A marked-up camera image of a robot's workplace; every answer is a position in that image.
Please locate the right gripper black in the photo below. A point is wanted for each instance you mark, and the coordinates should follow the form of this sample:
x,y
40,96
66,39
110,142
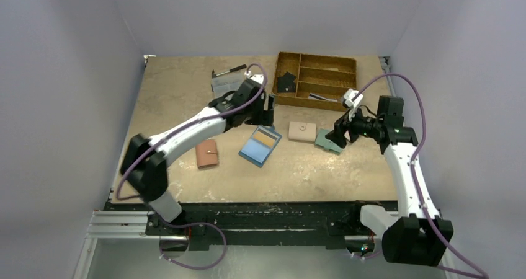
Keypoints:
x,y
346,129

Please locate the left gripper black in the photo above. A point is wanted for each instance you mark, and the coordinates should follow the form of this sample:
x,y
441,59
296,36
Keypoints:
x,y
262,110

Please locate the blue leather card holder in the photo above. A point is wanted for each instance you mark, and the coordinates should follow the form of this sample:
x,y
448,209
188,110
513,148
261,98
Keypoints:
x,y
255,152

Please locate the black VIP credit card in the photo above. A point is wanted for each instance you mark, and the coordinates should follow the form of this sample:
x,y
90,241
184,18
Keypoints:
x,y
283,85

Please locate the grey striped card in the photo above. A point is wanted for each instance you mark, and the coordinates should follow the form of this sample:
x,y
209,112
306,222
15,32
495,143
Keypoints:
x,y
319,97

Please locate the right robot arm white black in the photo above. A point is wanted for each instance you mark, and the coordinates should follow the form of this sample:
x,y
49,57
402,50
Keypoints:
x,y
418,234

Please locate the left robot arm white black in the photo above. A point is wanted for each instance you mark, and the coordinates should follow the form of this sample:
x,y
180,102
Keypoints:
x,y
146,160

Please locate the orange striped card in sleeve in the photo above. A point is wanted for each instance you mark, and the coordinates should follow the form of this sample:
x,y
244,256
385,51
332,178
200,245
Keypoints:
x,y
265,138

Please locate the teal green card holder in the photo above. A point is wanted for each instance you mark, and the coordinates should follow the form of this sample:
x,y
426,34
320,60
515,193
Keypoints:
x,y
326,144

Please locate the cream card holder with snap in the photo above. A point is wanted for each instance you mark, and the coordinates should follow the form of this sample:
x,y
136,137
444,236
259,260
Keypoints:
x,y
301,131

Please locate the pink leather card holder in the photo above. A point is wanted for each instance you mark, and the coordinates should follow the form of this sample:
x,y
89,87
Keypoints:
x,y
207,154

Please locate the wicker cutlery tray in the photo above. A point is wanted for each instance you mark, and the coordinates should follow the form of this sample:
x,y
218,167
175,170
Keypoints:
x,y
311,78

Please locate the clear plastic screw organizer box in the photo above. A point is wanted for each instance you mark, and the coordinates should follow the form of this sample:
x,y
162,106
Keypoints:
x,y
225,83

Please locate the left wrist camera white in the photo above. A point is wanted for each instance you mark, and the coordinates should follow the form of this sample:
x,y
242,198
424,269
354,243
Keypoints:
x,y
258,78

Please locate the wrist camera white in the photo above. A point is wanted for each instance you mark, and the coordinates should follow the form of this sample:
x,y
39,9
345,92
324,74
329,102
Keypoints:
x,y
352,100
258,78

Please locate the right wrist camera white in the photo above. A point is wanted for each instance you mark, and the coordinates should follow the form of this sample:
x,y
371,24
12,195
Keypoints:
x,y
352,100

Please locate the claw hammer black handle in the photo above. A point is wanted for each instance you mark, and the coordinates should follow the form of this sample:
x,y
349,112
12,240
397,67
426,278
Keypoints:
x,y
232,70

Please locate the black metal base rail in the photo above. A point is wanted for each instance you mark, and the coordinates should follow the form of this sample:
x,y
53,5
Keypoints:
x,y
331,224

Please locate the aluminium frame rail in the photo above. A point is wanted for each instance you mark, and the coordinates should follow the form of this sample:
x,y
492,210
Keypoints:
x,y
122,225

